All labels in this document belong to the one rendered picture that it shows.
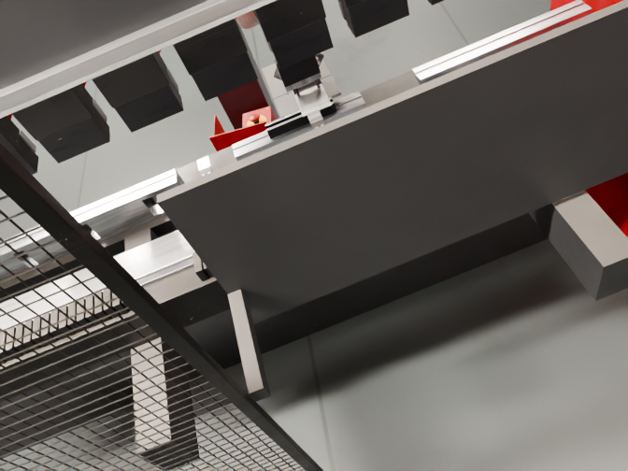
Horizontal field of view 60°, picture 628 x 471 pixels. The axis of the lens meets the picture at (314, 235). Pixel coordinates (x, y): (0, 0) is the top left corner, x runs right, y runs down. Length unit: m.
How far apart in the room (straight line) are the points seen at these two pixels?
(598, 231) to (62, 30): 1.13
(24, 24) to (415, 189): 0.76
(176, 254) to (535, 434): 1.30
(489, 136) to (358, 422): 1.29
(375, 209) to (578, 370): 1.22
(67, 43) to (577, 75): 0.91
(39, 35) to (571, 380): 1.83
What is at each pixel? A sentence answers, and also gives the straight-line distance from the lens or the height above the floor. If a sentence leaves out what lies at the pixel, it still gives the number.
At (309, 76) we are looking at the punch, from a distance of 1.47.
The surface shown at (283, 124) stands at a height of 1.00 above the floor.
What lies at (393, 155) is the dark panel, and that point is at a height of 1.23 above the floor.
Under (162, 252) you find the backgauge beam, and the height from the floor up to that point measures 0.98.
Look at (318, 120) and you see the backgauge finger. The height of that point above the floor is 1.01.
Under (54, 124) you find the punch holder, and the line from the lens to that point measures 1.44.
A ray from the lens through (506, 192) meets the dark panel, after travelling 1.22.
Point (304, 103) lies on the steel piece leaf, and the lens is 1.56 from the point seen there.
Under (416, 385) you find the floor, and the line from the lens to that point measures 2.09.
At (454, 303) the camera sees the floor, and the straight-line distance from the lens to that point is 2.22.
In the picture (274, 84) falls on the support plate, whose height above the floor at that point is 1.00.
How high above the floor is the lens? 1.93
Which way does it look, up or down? 49 degrees down
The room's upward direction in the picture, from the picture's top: 25 degrees counter-clockwise
